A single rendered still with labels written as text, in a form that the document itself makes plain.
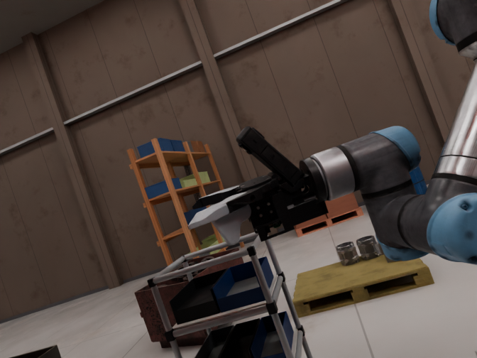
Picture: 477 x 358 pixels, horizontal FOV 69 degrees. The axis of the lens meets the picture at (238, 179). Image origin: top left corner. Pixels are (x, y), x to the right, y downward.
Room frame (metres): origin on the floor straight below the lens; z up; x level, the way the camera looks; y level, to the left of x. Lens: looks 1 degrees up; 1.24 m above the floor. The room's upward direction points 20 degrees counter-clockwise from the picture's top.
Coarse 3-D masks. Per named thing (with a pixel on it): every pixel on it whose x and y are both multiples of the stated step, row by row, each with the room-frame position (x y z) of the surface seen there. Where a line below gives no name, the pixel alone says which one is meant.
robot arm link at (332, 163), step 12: (312, 156) 0.52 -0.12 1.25; (324, 156) 0.51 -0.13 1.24; (336, 156) 0.50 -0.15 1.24; (324, 168) 0.50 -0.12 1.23; (336, 168) 0.50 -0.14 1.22; (348, 168) 0.50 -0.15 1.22; (324, 180) 0.50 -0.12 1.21; (336, 180) 0.50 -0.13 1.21; (348, 180) 0.50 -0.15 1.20; (336, 192) 0.51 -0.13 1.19; (348, 192) 0.52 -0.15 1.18
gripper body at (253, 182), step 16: (304, 160) 0.52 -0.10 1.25; (272, 176) 0.51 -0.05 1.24; (304, 176) 0.52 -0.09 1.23; (320, 176) 0.50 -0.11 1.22; (240, 192) 0.50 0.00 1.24; (272, 192) 0.49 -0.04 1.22; (288, 192) 0.52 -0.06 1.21; (304, 192) 0.52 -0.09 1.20; (320, 192) 0.50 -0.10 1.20; (256, 208) 0.50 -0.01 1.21; (272, 208) 0.51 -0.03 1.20; (288, 208) 0.51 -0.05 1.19; (304, 208) 0.52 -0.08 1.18; (320, 208) 0.52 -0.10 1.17; (256, 224) 0.51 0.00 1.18; (272, 224) 0.52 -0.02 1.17; (288, 224) 0.50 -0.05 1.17
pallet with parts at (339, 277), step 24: (360, 240) 3.57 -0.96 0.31; (336, 264) 3.64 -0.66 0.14; (360, 264) 3.39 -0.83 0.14; (384, 264) 3.16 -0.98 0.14; (408, 264) 2.97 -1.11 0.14; (312, 288) 3.21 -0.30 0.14; (336, 288) 3.00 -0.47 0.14; (360, 288) 2.91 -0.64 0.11; (408, 288) 2.83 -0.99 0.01; (312, 312) 3.02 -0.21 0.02
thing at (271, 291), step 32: (192, 256) 1.87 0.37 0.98; (224, 256) 1.44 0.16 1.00; (256, 256) 1.42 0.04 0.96; (192, 288) 1.81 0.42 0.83; (224, 288) 1.64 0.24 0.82; (256, 288) 1.47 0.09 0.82; (192, 320) 1.54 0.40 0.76; (224, 320) 1.46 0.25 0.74; (256, 320) 1.79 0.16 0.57; (288, 320) 1.73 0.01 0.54; (224, 352) 1.57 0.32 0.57; (256, 352) 1.54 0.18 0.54; (288, 352) 1.41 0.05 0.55
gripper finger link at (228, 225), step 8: (224, 200) 0.47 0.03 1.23; (208, 208) 0.46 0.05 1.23; (216, 208) 0.45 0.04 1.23; (224, 208) 0.45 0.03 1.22; (240, 208) 0.48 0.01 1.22; (248, 208) 0.49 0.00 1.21; (200, 216) 0.45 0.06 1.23; (208, 216) 0.44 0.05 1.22; (216, 216) 0.45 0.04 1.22; (224, 216) 0.46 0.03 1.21; (232, 216) 0.47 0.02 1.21; (240, 216) 0.48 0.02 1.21; (248, 216) 0.48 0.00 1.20; (192, 224) 0.44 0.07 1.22; (200, 224) 0.44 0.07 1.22; (216, 224) 0.45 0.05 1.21; (224, 224) 0.46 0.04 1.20; (232, 224) 0.47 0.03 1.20; (240, 224) 0.47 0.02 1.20; (224, 232) 0.46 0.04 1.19; (232, 232) 0.47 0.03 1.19; (232, 240) 0.46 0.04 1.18
